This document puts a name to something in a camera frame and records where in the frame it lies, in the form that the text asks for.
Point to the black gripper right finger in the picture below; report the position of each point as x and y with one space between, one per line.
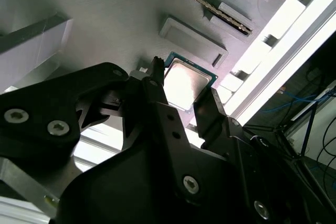
210 113

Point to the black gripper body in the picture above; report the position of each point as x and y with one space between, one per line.
126 195

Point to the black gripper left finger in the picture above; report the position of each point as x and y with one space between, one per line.
39 108

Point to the CPU with silver top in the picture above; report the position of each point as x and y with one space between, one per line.
183 85

